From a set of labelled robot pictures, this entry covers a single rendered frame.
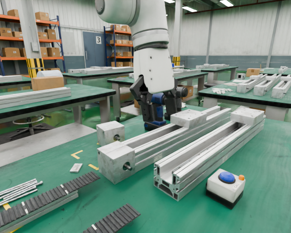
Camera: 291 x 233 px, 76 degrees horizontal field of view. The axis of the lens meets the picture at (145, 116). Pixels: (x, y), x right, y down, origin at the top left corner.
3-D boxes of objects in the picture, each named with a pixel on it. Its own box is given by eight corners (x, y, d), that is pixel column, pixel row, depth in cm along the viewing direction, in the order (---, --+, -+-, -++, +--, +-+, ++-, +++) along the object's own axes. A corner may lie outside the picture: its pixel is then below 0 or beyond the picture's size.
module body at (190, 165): (178, 201, 54) (180, 176, 51) (153, 185, 61) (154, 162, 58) (263, 129, 107) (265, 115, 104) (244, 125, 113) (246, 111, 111)
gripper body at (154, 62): (153, 49, 49) (158, 91, 51) (124, 47, 42) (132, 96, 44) (176, 41, 44) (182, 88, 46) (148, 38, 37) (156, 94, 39)
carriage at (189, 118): (188, 134, 86) (189, 120, 84) (169, 127, 93) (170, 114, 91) (206, 125, 96) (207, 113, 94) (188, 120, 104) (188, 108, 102)
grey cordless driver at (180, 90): (181, 123, 115) (183, 88, 109) (155, 117, 127) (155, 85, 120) (186, 120, 121) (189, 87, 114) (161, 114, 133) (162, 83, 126)
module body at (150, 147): (135, 173, 67) (135, 152, 64) (118, 162, 74) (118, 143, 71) (229, 121, 120) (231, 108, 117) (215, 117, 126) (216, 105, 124)
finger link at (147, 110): (141, 93, 43) (145, 120, 44) (130, 95, 41) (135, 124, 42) (151, 91, 41) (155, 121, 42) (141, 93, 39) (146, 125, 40)
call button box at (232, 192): (231, 210, 51) (235, 191, 49) (200, 192, 58) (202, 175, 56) (242, 195, 56) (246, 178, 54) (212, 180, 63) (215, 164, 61)
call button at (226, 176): (230, 187, 52) (231, 180, 51) (216, 180, 55) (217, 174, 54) (236, 180, 55) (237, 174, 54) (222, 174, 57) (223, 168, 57)
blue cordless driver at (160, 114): (161, 136, 97) (162, 95, 91) (135, 126, 110) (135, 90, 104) (170, 132, 103) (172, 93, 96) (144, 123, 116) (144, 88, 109)
